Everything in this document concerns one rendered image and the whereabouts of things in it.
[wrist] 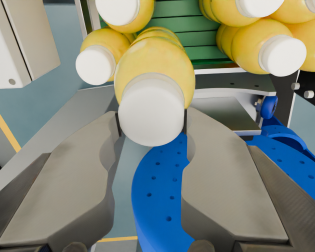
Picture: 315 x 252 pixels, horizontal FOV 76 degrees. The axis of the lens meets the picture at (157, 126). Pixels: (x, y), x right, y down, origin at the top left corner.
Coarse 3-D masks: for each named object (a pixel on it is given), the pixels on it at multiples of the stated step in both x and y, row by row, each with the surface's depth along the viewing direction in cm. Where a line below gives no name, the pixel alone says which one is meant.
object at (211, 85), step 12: (240, 72) 46; (204, 84) 40; (216, 84) 40; (228, 84) 40; (240, 84) 39; (252, 84) 39; (264, 84) 39; (204, 96) 40; (216, 96) 40; (228, 96) 40; (240, 96) 40; (252, 96) 40; (252, 108) 41
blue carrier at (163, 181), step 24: (168, 144) 36; (264, 144) 35; (144, 168) 31; (168, 168) 31; (288, 168) 30; (312, 168) 29; (144, 192) 27; (168, 192) 27; (312, 192) 26; (144, 216) 24; (168, 216) 24; (144, 240) 23; (168, 240) 22; (192, 240) 21
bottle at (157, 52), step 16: (144, 32) 21; (160, 32) 19; (128, 48) 16; (144, 48) 14; (160, 48) 14; (176, 48) 15; (128, 64) 14; (144, 64) 13; (160, 64) 13; (176, 64) 13; (128, 80) 13; (176, 80) 13; (192, 80) 15; (192, 96) 15
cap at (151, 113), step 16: (144, 80) 12; (160, 80) 12; (128, 96) 11; (144, 96) 11; (160, 96) 11; (176, 96) 11; (128, 112) 11; (144, 112) 11; (160, 112) 11; (176, 112) 11; (128, 128) 12; (144, 128) 12; (160, 128) 12; (176, 128) 12; (144, 144) 12; (160, 144) 12
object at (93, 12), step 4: (88, 0) 34; (92, 0) 34; (164, 0) 51; (88, 4) 35; (92, 4) 35; (88, 8) 35; (92, 8) 35; (96, 8) 35; (92, 12) 35; (96, 12) 35; (92, 16) 36; (96, 16) 36; (92, 20) 36; (96, 20) 36; (92, 24) 37; (96, 24) 36; (92, 28) 37; (96, 28) 37
